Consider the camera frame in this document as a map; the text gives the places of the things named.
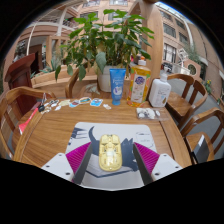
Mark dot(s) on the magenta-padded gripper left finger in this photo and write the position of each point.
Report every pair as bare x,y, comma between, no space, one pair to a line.
60,165

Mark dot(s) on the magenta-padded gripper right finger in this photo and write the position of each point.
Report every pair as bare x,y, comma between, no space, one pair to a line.
163,165

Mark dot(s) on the yellow computer mouse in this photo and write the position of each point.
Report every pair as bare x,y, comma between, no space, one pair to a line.
110,153

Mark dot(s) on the white cat-print mouse pad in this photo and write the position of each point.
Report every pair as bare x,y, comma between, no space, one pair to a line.
110,128

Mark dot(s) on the black notebook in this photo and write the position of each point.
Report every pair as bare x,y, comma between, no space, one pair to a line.
201,150

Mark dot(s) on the wooden armchair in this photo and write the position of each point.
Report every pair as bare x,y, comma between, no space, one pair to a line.
71,85
196,140
180,100
6,106

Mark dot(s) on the clear plastic packet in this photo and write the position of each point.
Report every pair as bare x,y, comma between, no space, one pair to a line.
146,113

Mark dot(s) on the red and white bag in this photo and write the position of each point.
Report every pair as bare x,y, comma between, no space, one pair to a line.
26,121

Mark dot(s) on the bunch of keys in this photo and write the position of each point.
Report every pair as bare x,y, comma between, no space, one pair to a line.
41,108

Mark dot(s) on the blue sticker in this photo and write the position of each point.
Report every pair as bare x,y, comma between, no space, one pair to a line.
96,102

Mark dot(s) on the white pump bottle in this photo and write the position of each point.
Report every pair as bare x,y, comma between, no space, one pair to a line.
160,91

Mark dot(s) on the yellow dish soap bottle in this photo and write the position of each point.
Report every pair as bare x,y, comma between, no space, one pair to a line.
139,85

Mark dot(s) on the wooden planter with plants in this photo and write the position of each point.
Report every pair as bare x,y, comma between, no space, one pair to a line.
43,80

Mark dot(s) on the yellow flowering plant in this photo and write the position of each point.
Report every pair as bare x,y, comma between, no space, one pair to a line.
207,86

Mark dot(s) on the blue tube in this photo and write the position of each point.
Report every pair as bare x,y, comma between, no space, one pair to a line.
117,86

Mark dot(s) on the white sculpture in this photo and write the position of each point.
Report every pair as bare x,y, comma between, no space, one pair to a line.
183,58

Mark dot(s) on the green potted plant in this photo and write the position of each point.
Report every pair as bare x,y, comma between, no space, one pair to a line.
106,36

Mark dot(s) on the dark red wooden pedestal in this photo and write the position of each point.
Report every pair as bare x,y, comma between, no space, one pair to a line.
20,75

